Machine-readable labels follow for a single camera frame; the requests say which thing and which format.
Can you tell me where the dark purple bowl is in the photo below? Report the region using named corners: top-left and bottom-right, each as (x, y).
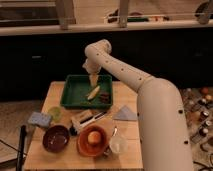
top-left (42, 125), bottom-right (70, 153)

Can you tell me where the dark brown object in tray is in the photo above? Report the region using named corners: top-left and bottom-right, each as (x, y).
top-left (99, 92), bottom-right (111, 103)

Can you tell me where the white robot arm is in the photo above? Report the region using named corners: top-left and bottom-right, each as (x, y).
top-left (83, 39), bottom-right (194, 171)

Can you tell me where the metal spoon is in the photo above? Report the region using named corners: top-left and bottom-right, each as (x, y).
top-left (103, 126), bottom-right (118, 157)

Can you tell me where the yellow banana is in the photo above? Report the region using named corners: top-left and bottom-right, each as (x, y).
top-left (87, 86), bottom-right (100, 100)

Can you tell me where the green plastic tray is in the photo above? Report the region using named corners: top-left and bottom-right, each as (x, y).
top-left (60, 75), bottom-right (113, 109)

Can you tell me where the blue sponge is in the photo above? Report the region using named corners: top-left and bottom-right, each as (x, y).
top-left (28, 112), bottom-right (52, 128)

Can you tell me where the orange bowl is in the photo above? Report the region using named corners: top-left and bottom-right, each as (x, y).
top-left (77, 125), bottom-right (109, 157)

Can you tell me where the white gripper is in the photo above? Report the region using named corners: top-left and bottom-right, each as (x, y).
top-left (82, 59), bottom-right (101, 87)

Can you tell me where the black handled knife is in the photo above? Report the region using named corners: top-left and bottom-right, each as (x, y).
top-left (80, 112), bottom-right (107, 126)

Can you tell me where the black stand pole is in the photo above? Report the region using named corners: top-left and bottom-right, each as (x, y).
top-left (16, 125), bottom-right (27, 171)

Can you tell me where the grey triangular cloth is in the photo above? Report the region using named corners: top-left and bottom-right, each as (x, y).
top-left (113, 105), bottom-right (137, 121)

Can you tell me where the clear glass cup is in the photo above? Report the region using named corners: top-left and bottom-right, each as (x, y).
top-left (110, 135), bottom-right (127, 155)

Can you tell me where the orange round fruit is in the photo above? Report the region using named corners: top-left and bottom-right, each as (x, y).
top-left (87, 131), bottom-right (101, 145)

